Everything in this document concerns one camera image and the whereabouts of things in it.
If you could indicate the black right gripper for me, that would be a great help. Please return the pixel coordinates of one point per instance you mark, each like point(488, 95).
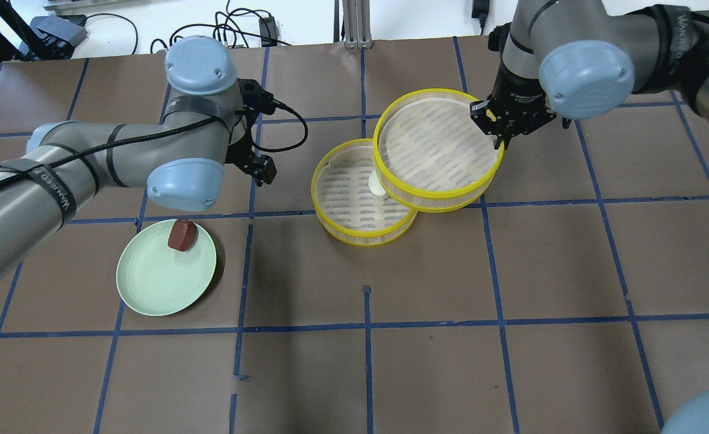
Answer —
point(518, 98)

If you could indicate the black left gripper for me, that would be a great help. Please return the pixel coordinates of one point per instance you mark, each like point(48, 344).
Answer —
point(244, 154)

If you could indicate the yellow top steamer layer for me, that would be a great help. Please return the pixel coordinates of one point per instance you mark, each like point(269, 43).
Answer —
point(428, 153)

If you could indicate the yellow steamer layer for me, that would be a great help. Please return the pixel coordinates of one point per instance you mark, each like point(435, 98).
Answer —
point(345, 204)
point(428, 153)

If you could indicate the brown bun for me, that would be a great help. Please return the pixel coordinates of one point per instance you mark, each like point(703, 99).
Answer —
point(182, 235)

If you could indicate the white bun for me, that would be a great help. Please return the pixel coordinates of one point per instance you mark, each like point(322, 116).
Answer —
point(376, 188)

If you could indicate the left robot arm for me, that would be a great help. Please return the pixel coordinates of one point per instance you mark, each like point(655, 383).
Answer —
point(180, 161)

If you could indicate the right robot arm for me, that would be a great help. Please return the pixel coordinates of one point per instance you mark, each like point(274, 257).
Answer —
point(572, 60)

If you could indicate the yellow bottom steamer layer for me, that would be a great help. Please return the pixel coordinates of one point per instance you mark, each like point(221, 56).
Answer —
point(345, 204)

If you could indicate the light green plate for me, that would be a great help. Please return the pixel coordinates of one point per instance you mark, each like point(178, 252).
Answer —
point(154, 280)

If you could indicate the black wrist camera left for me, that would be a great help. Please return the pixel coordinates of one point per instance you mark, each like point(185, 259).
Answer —
point(255, 96)

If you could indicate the aluminium frame post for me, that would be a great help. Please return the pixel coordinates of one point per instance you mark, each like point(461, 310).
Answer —
point(356, 25)

